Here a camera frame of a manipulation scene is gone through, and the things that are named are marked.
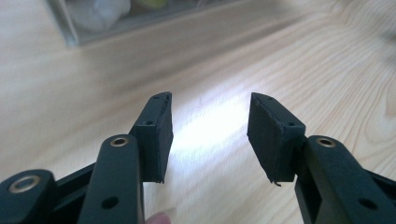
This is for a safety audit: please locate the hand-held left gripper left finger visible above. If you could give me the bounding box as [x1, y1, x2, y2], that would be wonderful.
[78, 91, 175, 224]

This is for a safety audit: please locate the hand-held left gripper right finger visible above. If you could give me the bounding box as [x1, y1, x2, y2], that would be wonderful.
[247, 91, 396, 224]

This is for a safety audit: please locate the clear acrylic drawer organizer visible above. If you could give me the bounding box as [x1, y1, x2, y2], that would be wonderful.
[46, 0, 250, 49]

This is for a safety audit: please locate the white round capsule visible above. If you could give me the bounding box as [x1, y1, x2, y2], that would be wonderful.
[65, 0, 132, 33]

